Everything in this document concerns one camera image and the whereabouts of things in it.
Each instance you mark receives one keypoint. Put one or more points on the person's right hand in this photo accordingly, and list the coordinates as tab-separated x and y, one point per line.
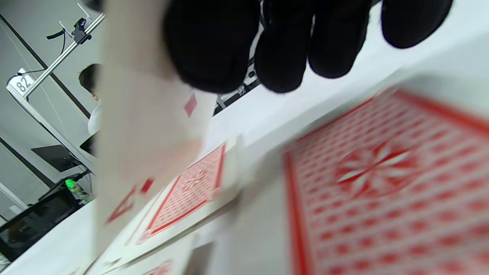
214	38

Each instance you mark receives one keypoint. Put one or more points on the single red-backed playing card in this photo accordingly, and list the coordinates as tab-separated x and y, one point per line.
145	133

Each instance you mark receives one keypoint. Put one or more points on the white number tag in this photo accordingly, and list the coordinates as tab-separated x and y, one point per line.
23	83

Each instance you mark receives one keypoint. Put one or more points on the black flat screen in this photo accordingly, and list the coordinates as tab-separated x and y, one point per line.
57	156

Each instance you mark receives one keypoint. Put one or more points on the green plastic bottle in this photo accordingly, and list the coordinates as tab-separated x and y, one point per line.
76	189

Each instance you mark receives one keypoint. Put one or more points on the black equipment case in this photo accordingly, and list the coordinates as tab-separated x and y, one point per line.
30	225

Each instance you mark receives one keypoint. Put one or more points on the black clamped camera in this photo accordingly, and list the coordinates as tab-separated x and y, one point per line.
80	32

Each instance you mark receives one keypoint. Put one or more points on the aluminium frame beam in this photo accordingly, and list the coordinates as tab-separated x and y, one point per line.
63	57

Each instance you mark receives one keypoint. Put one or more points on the aluminium frame post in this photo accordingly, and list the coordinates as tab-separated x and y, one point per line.
53	130

